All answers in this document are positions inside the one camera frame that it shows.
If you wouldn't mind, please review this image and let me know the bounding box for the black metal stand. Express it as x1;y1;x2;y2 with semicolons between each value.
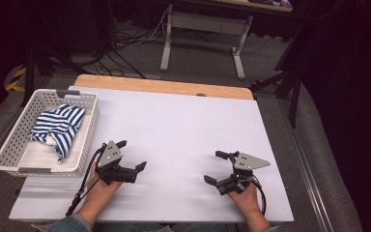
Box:
249;25;304;130

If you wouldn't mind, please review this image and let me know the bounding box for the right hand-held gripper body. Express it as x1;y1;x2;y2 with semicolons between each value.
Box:
216;151;271;196

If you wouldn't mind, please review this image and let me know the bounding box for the yellow black hazard tape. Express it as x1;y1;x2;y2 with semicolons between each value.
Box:
5;66;27;94

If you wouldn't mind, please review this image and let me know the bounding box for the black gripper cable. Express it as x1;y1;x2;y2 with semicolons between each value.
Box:
65;143;108;217
250;176;269;217

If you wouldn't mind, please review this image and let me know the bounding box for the white table board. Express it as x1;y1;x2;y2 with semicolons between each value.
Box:
9;85;295;224

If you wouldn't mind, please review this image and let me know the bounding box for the blue white striped baby romper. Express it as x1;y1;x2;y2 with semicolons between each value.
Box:
28;103;86;162

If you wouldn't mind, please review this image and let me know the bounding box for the person's left hand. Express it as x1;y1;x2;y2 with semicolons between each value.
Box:
84;163;124;207

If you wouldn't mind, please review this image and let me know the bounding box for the black tripod stand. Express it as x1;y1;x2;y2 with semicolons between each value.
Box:
20;42;89;107

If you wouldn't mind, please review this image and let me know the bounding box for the person's right hand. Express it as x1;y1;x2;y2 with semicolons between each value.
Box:
227;183;263;216

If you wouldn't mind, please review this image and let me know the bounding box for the white perforated plastic basket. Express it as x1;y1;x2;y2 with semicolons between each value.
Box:
0;88;100;178

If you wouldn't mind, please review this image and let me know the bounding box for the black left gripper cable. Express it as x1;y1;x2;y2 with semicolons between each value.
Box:
65;143;108;217

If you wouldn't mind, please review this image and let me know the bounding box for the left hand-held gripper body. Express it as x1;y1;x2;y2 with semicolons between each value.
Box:
95;140;140;186

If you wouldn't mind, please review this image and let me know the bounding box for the bundle of floor cables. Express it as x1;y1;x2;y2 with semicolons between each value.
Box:
86;6;175;80

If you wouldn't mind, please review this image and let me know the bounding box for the grey-legged wooden desk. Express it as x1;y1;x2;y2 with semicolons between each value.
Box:
159;0;294;81

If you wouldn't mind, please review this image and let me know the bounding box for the colourful cloth on desk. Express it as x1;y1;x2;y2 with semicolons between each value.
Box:
249;0;294;10

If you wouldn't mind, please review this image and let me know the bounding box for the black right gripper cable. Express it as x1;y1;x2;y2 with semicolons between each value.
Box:
250;176;269;217

